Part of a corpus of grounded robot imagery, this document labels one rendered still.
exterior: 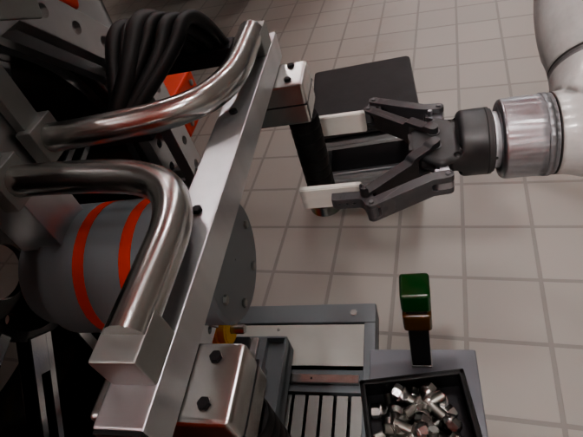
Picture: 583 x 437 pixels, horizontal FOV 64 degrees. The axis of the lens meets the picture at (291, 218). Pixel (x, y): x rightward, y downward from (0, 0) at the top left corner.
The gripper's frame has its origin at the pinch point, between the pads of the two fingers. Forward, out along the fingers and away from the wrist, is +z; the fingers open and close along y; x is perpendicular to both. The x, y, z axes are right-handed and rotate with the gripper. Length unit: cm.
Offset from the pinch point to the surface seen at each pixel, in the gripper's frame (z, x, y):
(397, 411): -7.1, -27.1, -20.3
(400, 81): -9, -49, 97
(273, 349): 27, -68, 10
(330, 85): 15, -49, 101
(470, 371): -17.7, -38.0, -9.4
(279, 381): 23, -66, 1
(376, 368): -3.1, -38.0, -9.1
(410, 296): -9.8, -17.2, -9.2
